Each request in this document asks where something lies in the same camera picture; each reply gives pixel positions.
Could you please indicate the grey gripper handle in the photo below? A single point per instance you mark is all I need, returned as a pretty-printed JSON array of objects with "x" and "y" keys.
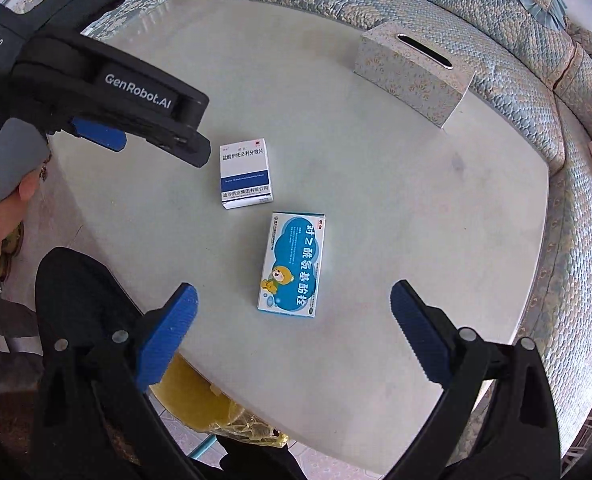
[{"x": 23, "y": 148}]

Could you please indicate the patterned tissue box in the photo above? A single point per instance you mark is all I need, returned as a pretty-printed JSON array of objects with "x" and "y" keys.
[{"x": 419, "y": 73}]

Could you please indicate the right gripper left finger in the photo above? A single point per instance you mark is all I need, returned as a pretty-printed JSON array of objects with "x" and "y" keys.
[{"x": 100, "y": 353}]

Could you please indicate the blue cartoon bear medicine box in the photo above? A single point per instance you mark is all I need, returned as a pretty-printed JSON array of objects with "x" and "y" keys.
[{"x": 290, "y": 276}]

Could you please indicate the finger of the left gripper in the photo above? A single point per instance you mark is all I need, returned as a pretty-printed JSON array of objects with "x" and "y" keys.
[
  {"x": 110, "y": 138},
  {"x": 186, "y": 144}
]

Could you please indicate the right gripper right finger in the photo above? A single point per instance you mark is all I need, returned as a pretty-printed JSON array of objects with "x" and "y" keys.
[{"x": 519, "y": 436}]

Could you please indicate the woven patterned sofa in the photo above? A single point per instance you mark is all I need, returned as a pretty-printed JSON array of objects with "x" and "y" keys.
[{"x": 534, "y": 67}]

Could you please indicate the white blue medicine box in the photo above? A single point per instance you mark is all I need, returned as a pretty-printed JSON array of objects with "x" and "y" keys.
[{"x": 245, "y": 177}]

